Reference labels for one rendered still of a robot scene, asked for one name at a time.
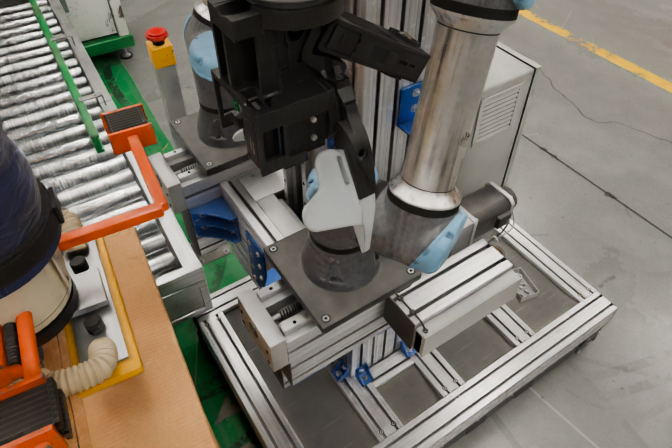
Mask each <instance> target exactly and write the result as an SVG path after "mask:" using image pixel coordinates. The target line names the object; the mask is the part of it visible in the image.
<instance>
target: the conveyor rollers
mask: <svg viewBox="0 0 672 448"><path fill-rule="evenodd" d="M36 1H37V3H38V5H39V7H40V9H41V12H42V14H43V16H44V18H45V20H46V22H47V24H48V26H49V29H50V31H51V33H52V35H53V37H56V36H60V35H63V34H62V33H61V30H60V28H59V26H58V24H57V22H56V20H55V18H54V16H53V14H52V12H51V10H50V8H49V5H48V4H47V2H46V0H36ZM56 44H57V46H58V48H59V50H60V52H61V54H62V56H63V58H64V61H65V63H66V65H67V67H68V69H69V71H70V73H71V76H72V78H73V80H74V82H75V84H76V86H77V88H78V90H79V93H80V95H81V97H83V96H86V95H90V94H92V93H91V90H90V88H89V86H87V83H86V80H85V78H84V76H83V75H82V73H81V70H80V68H79V67H78V65H77V62H76V60H75V58H74V57H73V54H72V52H71V50H70V49H69V46H68V44H67V42H66V41H65V38H64V39H60V40H56ZM84 103H85V105H86V108H87V110H88V112H89V114H90V116H91V118H92V120H93V122H94V125H95V127H96V129H97V131H98V133H99V132H100V133H99V135H100V136H99V138H100V140H101V142H102V144H103V145H105V146H103V147H104V149H105V152H102V153H99V154H97V152H96V150H95V149H93V148H95V147H94V145H93V143H92V141H91V138H90V136H89V134H88V132H87V130H86V127H85V125H84V123H83V121H82V118H81V116H80V114H79V112H78V109H77V107H76V105H75V103H74V100H73V98H72V96H71V94H70V91H69V89H68V87H67V85H66V83H65V80H64V78H63V76H62V74H61V71H60V69H59V67H58V65H57V62H56V60H55V58H54V56H53V53H52V51H51V49H50V47H49V45H48V42H47V40H46V38H45V36H44V33H43V31H42V29H41V27H40V24H39V22H38V20H37V18H36V15H35V13H34V11H33V9H32V6H31V4H30V2H25V3H21V4H16V5H11V6H7V7H2V8H0V113H1V121H2V130H3V132H4V133H5V134H6V135H7V136H8V137H9V138H10V139H11V140H13V141H14V143H15V144H16V145H17V146H18V147H19V148H20V149H21V151H22V152H23V153H24V155H25V156H26V158H27V159H28V161H29V163H30V166H31V168H33V169H32V170H33V172H34V175H35V177H36V179H38V180H39V181H42V180H45V179H48V178H51V177H54V176H57V175H60V174H63V173H66V172H69V171H72V170H75V169H78V168H81V167H84V166H87V165H90V164H93V163H96V162H99V161H102V160H105V159H108V158H111V157H114V156H117V155H115V154H114V152H113V149H112V146H111V144H109V143H110V141H109V138H108V135H107V133H106V131H105V128H104V125H103V122H102V120H101V117H100V114H101V110H100V108H99V107H98V106H97V103H96V100H95V98H94V99H91V100H87V101H84ZM83 137H84V138H83ZM80 138H81V139H80ZM77 139H78V140H77ZM74 140H75V141H74ZM67 142H68V143H67ZM64 143H65V144H64ZM61 144H62V145H61ZM106 144H108V145H106ZM58 145H59V146H58ZM51 147H52V148H51ZM48 148H49V149H48ZM45 149H46V150H45ZM90 149H92V150H90ZM42 150H43V151H42ZM87 150H89V151H87ZM38 151H39V152H38ZM84 151H86V152H84ZM35 152H36V153H35ZM81 152H83V153H81ZM32 153H33V154H32ZM78 153H80V154H78ZM29 154H30V155H29ZM75 154H77V155H75ZM72 155H74V156H72ZM68 156H71V157H68ZM65 157H67V158H65ZM62 158H64V159H62ZM59 159H61V160H59ZM56 160H58V161H56ZM53 161H55V162H53ZM50 162H52V163H50ZM126 162H127V161H126V160H125V158H124V156H122V155H121V156H118V157H115V158H112V159H109V160H106V161H103V162H100V163H97V164H94V165H91V166H88V167H85V168H82V169H79V170H76V171H73V172H70V173H67V174H64V175H61V176H58V177H54V178H51V179H48V180H45V181H42V182H41V183H43V184H44V186H45V187H46V188H47V190H48V187H53V188H54V190H55V192H58V191H61V190H63V189H66V188H69V187H72V186H75V185H78V184H81V183H84V182H87V181H90V180H93V179H96V178H99V177H102V176H105V175H107V174H110V173H113V172H116V171H119V170H122V169H125V168H127V167H128V166H127V163H126ZM47 163H49V164H47ZM43 164H46V165H43ZM40 165H43V166H40ZM37 166H39V167H37ZM34 167H36V168H34ZM133 176H134V175H133V173H131V170H130V169H127V170H124V171H121V172H118V173H116V174H113V175H110V176H107V177H104V178H101V179H98V180H95V181H92V182H89V183H86V184H83V185H80V186H77V187H75V188H72V189H69V190H66V191H63V192H60V193H57V194H56V195H57V197H58V199H59V201H60V203H61V207H64V206H67V205H70V204H73V203H76V202H78V201H81V200H84V199H87V198H90V197H93V196H95V195H98V194H101V193H104V192H107V191H110V190H112V189H115V188H118V187H121V186H124V185H127V184H130V183H132V182H134V181H135V180H134V178H133ZM139 197H142V194H141V189H140V188H139V187H138V185H137V184H133V185H130V186H128V187H125V188H122V189H119V190H116V191H114V192H111V193H108V194H105V195H102V196H99V197H97V198H94V199H91V200H88V201H85V202H82V203H80V204H77V205H74V206H71V207H68V208H65V209H63V210H67V209H68V210H69V211H71V212H72V213H75V214H76V215H77V217H78V218H79V219H82V218H84V217H87V216H90V215H93V214H95V213H98V212H101V211H104V210H106V209H109V208H112V207H115V206H117V205H120V204H123V203H126V202H128V201H131V200H134V199H137V198H139ZM147 205H148V204H147V203H146V201H145V199H142V200H140V201H137V202H134V203H131V204H129V205H126V206H123V207H120V208H118V209H115V210H112V211H109V212H107V213H104V214H101V215H98V216H96V217H93V218H90V219H88V220H85V221H82V222H81V224H83V227H84V226H87V225H90V224H93V223H96V222H99V221H102V220H105V219H108V218H111V217H114V216H117V215H120V214H123V213H126V212H129V211H132V210H135V209H138V208H141V207H144V206H147ZM156 223H157V221H156V220H155V219H154V220H151V221H148V222H145V223H142V224H139V225H136V226H135V229H136V232H137V234H138V237H139V236H141V235H144V234H147V233H149V232H152V231H154V230H157V229H158V226H157V224H156ZM165 241H166V239H165V237H163V235H162V233H158V234H156V235H153V236H151V237H148V238H146V239H143V240H141V241H140V242H141V245H142V247H143V250H144V253H145V255H148V254H150V253H153V252H155V251H158V250H160V249H163V248H165V247H166V246H167V245H166V242H165ZM147 261H148V263H149V266H150V269H151V271H152V274H153V275H155V274H158V273H160V272H162V271H165V270H167V269H170V268H172V267H174V266H176V262H175V257H174V256H173V255H172V253H171V251H169V252H166V253H164V254H161V255H159V256H156V257H154V258H152V259H149V260H147Z"/></svg>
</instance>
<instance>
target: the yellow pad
mask: <svg viewBox="0 0 672 448"><path fill-rule="evenodd" d="M86 247H88V248H85V249H81V250H77V251H71V252H64V251H65V250H64V251H62V252H63V254H64V261H65V265H66V269H67V270H68V272H69V274H70V276H73V275H76V274H79V273H82V272H85V271H87V270H90V269H93V268H96V267H98V268H99V270H100V273H101V277H102V280H103V284H104V288H105V291H106V295H107V298H108V302H109V304H108V305H105V306H103V307H100V308H98V309H95V310H92V311H90V312H87V313H85V314H82V315H79V316H77V317H74V318H72V319H71V320H70V321H69V323H68V324H67V325H66V326H65V328H64V332H65V337H66V341H67V346H68V351H69V356H70V361H71V366H72V367H73V365H76V366H77V365H78V364H79V363H82V364H83V363H84V361H87V362H88V359H89V357H88V348H89V345H90V344H91V343H92V342H93V340H95V339H97V338H99V337H107V338H110V339H112V340H113V341H114V342H115V344H116V346H117V351H118V360H117V367H116V369H115V370H114V371H113V373H112V375H111V377H110V378H108V379H104V382H103V383H102V384H97V385H96V386H95V387H90V388H89V389H88V390H83V391H82V392H81V393H79V392H77V394H78V395H79V397H80V398H85V397H87V396H90V395H92V394H94V393H97V392H99V391H101V390H104V389H106V388H108V387H110V386H113V385H115V384H117V383H120V382H122V381H124V380H127V379H129V378H131V377H133V376H136V375H138V374H140V373H142V372H144V367H143V363H142V360H141V357H140V354H139V350H138V347H137V344H136V340H135V337H134V334H133V331H132V327H131V324H130V321H129V318H128V314H127V311H126V308H125V305H124V301H123V298H122V295H121V292H120V288H119V285H118V282H117V279H116V275H115V272H114V269H113V266H112V262H111V259H110V256H109V252H108V249H107V246H106V243H105V239H104V237H102V238H99V239H96V240H93V241H90V242H87V245H86Z"/></svg>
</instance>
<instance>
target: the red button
mask: <svg viewBox="0 0 672 448"><path fill-rule="evenodd" d="M168 35H169V34H168V31H167V29H165V28H163V27H152V28H150V29H148V30H147V31H146V32H145V37H146V39H147V40H149V41H151V42H152V44H153V45H154V46H161V45H163V44H165V39H166V38H167V37H168Z"/></svg>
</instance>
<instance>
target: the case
mask: <svg viewBox="0 0 672 448"><path fill-rule="evenodd" d="M104 239H105V243H106V246H107V249H108V252H109V256H110V259H111V262H112V266H113V269H114V272H115V275H116V279H117V282H118V285H119V288H120V292H121V295H122V298H123V301H124V305H125V308H126V311H127V314H128V318H129V321H130V324H131V327H132V331H133V334H134V337H135V340H136V344H137V347H138V350H139V354H140V357H141V360H142V363H143V367H144V372H142V373H140V374H138V375H136V376H133V377H131V378H129V379H127V380H124V381H122V382H120V383H117V384H115V385H113V386H110V387H108V388H106V389H104V390H101V391H99V392H97V393H94V394H92V395H90V396H87V397H85V398H80V397H79V395H78V394H77V392H76V394H75V395H72V394H70V395H69V396H68V397H66V401H67V407H68V412H69V417H70V423H71V428H72V433H73V438H72V439H69V440H67V439H66V438H65V437H64V439H65V440H66V441H67V442H68V445H69V447H68V448H218V447H217V445H216V442H215V439H214V437H213V434H212V431H211V429H210V426H209V423H208V421H207V418H206V415H205V413H204V410H203V407H202V405H201V402H200V399H199V397H198V394H197V391H196V388H195V386H194V383H193V380H192V378H191V375H190V372H189V370H188V367H187V364H186V362H185V359H184V356H183V354H182V351H181V348H180V346H179V343H178V340H177V338H176V335H175V332H174V330H173V327H172V324H171V322H170V319H169V316H168V314H167V311H166V308H165V306H164V303H163V300H162V298H161V295H160V293H159V290H158V287H157V285H156V282H155V279H154V277H153V274H152V271H151V269H150V266H149V263H148V261H147V258H146V255H145V253H144V250H143V247H142V245H141V242H140V240H139V237H138V234H137V232H136V229H135V226H134V227H131V228H128V229H125V230H122V231H119V232H116V233H113V234H110V235H107V236H104ZM43 351H44V356H45V362H46V368H47V369H48V370H49V371H54V372H55V371H56V370H58V371H60V370H61V369H65V370H66V368H67V367H70V368H72V366H71V361H70V356H69V351H68V346H67V341H66V337H65V332H64V329H63V330H62V331H61V332H60V333H59V334H58V335H56V336H55V337H54V338H53V339H51V340H50V341H49V342H47V343H46V344H44V345H43Z"/></svg>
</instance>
